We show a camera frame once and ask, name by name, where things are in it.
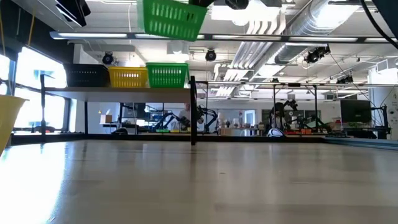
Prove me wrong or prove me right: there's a black background station frame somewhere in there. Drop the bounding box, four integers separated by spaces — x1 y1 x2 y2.
205 81 318 134

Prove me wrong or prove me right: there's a wooden shelf board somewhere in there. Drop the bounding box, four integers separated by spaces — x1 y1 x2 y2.
45 86 192 103

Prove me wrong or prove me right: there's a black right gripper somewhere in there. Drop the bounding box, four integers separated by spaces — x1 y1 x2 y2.
188 0 249 10

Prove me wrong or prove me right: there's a silver ventilation duct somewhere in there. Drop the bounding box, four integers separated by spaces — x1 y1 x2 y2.
273 0 363 65

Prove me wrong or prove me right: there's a black plastic basket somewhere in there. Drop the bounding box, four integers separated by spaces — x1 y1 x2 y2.
64 67 110 88
63 63 109 70

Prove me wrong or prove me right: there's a yellow plastic basket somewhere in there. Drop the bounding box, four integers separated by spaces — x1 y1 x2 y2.
108 66 149 89
0 95 29 156

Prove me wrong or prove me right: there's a large black monitor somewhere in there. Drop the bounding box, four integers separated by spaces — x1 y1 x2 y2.
340 99 373 124

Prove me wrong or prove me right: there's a black ceiling camera rig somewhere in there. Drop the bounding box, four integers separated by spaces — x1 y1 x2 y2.
303 45 331 65

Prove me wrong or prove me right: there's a black aluminium table frame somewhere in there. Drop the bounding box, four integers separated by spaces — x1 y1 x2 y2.
11 133 398 152

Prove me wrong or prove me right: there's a yellow hanging cord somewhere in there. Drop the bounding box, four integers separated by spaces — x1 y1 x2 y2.
27 12 35 47

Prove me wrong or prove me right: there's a green plastic basket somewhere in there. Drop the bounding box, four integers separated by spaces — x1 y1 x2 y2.
145 62 190 89
136 0 208 42

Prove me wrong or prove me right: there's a dark background monitor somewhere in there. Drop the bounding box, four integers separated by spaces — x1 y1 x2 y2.
119 102 147 119

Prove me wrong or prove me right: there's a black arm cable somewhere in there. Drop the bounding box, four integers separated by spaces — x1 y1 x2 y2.
359 0 398 50

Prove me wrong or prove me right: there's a long ceiling light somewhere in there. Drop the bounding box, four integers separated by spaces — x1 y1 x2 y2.
213 34 282 42
289 36 358 43
363 37 398 44
49 30 128 40
135 33 205 40

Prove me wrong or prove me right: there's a white rounded object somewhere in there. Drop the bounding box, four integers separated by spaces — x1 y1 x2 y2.
266 128 285 138

